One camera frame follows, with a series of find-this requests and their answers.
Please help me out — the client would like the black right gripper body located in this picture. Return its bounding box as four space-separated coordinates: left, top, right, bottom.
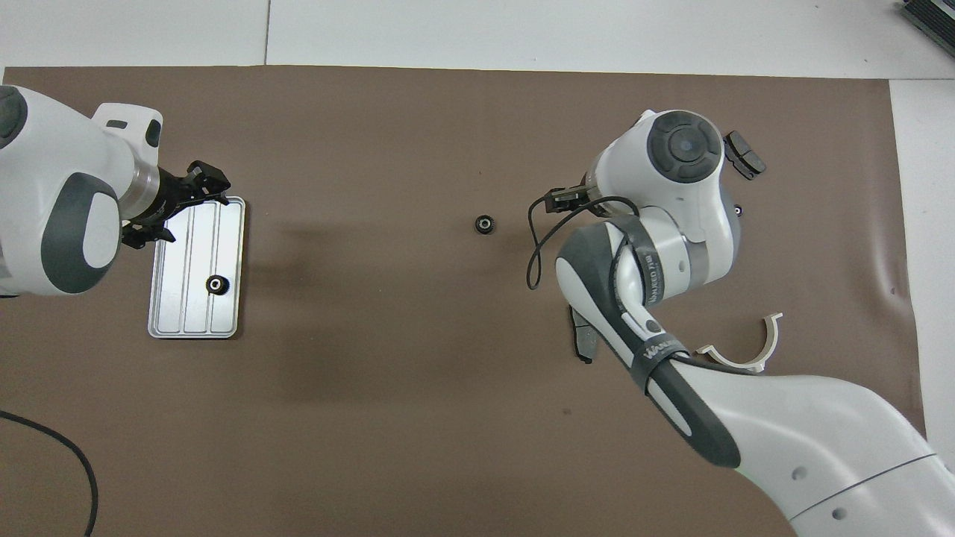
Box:
543 183 598 216

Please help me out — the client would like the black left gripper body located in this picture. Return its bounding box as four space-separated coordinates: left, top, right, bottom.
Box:
138 160 214 224

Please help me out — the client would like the silver metal tray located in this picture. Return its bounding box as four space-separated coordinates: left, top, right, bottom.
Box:
147 196 247 340

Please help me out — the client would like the plain grey brake pad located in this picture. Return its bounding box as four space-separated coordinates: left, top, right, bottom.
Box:
569 306 601 365

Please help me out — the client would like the grooved grey brake pad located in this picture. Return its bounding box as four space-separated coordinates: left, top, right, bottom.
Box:
724 131 767 181

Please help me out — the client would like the brown paper table mat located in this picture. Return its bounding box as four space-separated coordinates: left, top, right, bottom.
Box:
0 66 937 537

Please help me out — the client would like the black ridged device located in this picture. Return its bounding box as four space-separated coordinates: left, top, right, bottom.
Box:
899 0 955 38

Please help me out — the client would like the white semicircular plastic bracket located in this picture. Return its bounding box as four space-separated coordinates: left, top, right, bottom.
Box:
695 313 784 374

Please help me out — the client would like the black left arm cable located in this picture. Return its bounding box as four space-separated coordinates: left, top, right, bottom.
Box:
0 410 100 537

